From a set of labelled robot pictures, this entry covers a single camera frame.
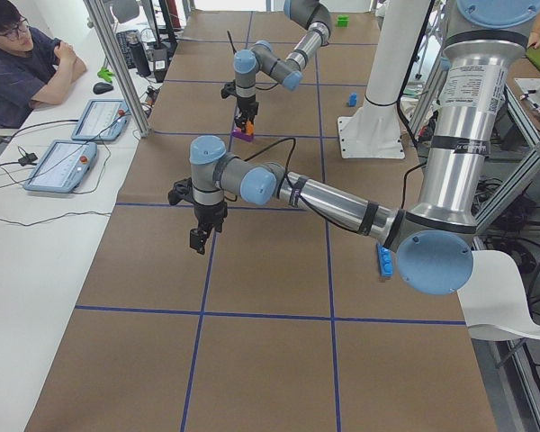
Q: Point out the black keyboard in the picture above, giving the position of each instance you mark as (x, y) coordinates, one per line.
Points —
(124, 38)

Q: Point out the green double stud block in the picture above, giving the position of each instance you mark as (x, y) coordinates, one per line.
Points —
(342, 21)

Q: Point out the near teach pendant tablet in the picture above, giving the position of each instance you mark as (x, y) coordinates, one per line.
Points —
(63, 167)

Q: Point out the grey aluminium camera post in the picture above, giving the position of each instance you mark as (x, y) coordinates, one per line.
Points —
(113, 53)

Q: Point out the purple trapezoid block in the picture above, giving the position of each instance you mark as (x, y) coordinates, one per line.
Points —
(247, 135)

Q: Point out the green toy on desk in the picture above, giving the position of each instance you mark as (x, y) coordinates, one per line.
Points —
(105, 74)

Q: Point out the far teach pendant tablet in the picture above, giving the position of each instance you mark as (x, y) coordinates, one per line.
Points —
(102, 119)

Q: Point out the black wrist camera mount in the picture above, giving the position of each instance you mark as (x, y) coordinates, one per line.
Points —
(182, 191)
(228, 89)

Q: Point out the teach pendant tablet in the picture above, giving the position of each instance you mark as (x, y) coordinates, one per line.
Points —
(102, 119)
(63, 167)

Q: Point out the black water bottle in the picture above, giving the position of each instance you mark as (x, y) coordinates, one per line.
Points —
(139, 56)

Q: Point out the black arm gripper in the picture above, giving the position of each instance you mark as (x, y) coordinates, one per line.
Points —
(247, 106)

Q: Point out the orange trapezoid block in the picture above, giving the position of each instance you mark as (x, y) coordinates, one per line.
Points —
(249, 127)

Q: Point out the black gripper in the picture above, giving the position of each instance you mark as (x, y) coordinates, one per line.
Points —
(210, 212)

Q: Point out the seated person in navy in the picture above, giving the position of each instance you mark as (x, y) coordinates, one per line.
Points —
(34, 68)

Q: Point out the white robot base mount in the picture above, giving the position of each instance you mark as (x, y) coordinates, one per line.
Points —
(374, 131)

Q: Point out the black computer mouse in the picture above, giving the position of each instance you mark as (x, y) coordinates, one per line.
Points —
(101, 88)

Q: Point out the white chair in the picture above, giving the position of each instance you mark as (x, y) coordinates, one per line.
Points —
(494, 301)

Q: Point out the long blue studded block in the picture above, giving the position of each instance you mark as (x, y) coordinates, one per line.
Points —
(385, 263)

